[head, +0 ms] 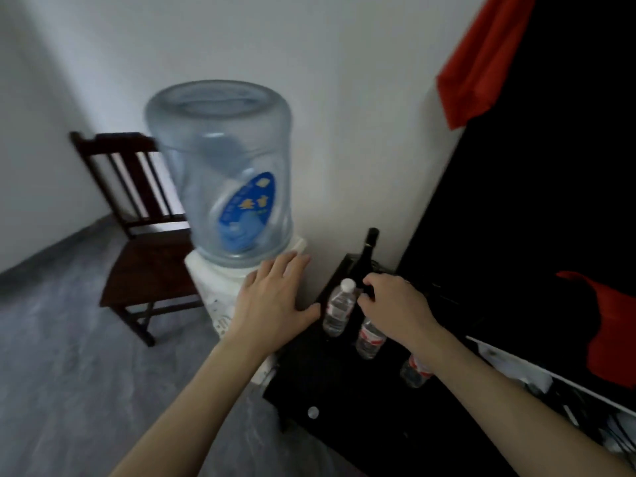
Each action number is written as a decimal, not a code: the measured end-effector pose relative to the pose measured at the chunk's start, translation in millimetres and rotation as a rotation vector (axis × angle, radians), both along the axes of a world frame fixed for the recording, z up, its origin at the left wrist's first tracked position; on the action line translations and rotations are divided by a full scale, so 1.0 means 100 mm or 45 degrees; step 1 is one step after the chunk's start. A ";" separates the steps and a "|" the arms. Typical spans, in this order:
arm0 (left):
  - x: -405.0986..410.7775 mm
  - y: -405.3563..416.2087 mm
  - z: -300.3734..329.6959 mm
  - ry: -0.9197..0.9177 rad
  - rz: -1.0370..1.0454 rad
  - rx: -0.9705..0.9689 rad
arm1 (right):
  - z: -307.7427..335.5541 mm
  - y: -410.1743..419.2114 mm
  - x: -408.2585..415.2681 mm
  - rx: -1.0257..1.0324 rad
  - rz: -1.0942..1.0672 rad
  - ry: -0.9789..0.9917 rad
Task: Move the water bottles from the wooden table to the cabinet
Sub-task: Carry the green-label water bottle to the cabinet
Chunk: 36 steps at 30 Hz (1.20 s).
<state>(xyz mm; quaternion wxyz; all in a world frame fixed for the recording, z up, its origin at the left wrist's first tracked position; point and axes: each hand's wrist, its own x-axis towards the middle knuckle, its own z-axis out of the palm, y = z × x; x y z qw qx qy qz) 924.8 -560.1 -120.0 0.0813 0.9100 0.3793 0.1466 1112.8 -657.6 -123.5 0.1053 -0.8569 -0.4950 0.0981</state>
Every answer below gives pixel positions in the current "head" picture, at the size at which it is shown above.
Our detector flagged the person's right hand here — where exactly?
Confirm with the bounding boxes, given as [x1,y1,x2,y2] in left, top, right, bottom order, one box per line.
[356,272,441,353]

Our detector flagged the person's left hand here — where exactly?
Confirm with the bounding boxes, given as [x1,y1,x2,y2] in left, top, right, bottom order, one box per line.
[226,251,321,358]

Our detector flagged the clear water bottle red label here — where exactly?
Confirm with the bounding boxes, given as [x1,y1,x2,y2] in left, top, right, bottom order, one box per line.
[399,353,434,389]
[323,278,358,339]
[355,317,388,361]

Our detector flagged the person's right forearm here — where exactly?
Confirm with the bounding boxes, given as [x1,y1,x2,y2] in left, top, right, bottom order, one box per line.
[409,322,636,477]

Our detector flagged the person's left forearm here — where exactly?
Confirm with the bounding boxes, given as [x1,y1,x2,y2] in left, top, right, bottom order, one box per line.
[109,340,272,477]

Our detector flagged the white water dispenser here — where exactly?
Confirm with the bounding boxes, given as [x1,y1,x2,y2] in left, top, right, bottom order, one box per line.
[184,235,309,386]

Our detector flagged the large blue water jug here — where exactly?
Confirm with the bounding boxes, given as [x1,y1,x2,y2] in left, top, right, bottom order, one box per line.
[144,79,294,269]

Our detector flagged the dark wine bottle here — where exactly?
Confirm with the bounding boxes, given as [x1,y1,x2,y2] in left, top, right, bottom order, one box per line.
[347,227,381,293]

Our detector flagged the dark wooden chair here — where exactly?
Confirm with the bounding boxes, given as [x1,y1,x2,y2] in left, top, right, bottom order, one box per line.
[69,131,205,347]

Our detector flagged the black television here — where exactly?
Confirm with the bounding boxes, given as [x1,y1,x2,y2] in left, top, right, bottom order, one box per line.
[397,0,636,418]

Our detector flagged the white mug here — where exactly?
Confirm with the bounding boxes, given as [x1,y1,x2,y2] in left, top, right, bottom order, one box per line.
[596,411,636,458]

